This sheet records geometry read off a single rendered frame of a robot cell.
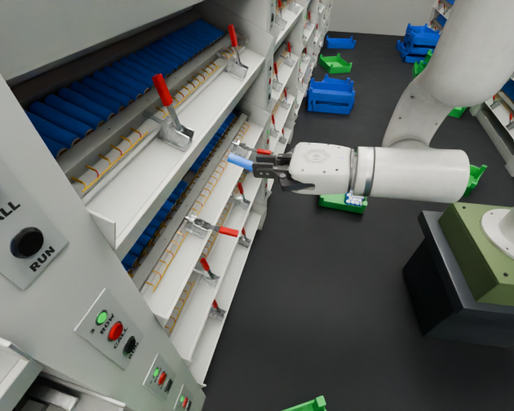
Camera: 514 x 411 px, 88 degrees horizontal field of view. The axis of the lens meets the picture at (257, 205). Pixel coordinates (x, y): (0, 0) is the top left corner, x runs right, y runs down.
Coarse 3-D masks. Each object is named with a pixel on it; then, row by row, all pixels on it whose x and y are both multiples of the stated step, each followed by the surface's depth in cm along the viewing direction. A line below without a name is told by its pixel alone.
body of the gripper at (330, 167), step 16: (304, 144) 50; (320, 144) 49; (304, 160) 46; (320, 160) 45; (336, 160) 45; (352, 160) 43; (304, 176) 44; (320, 176) 43; (336, 176) 43; (304, 192) 46; (320, 192) 45; (336, 192) 45
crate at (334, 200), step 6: (324, 198) 118; (330, 198) 126; (336, 198) 126; (342, 198) 126; (318, 204) 124; (324, 204) 123; (330, 204) 121; (336, 204) 120; (342, 204) 119; (366, 204) 115; (348, 210) 122; (354, 210) 121; (360, 210) 120
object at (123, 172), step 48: (96, 48) 39; (144, 48) 45; (192, 48) 51; (240, 48) 64; (48, 96) 31; (96, 96) 34; (144, 96) 37; (192, 96) 44; (240, 96) 57; (48, 144) 27; (96, 144) 29; (144, 144) 34; (192, 144) 38; (96, 192) 28; (144, 192) 31
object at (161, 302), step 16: (240, 112) 77; (256, 112) 77; (256, 128) 79; (224, 160) 65; (192, 176) 58; (224, 176) 62; (208, 192) 57; (224, 192) 59; (176, 208) 52; (208, 208) 55; (176, 240) 48; (192, 240) 49; (144, 256) 44; (176, 256) 46; (192, 256) 47; (160, 272) 44; (176, 272) 45; (160, 288) 42; (176, 288) 43; (160, 304) 41; (160, 320) 37
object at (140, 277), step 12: (240, 120) 74; (228, 144) 66; (216, 156) 62; (204, 180) 56; (216, 180) 59; (192, 192) 53; (192, 204) 51; (204, 204) 54; (180, 216) 49; (168, 228) 46; (168, 240) 45; (156, 252) 43; (144, 264) 41; (156, 264) 43; (168, 264) 44; (144, 276) 40
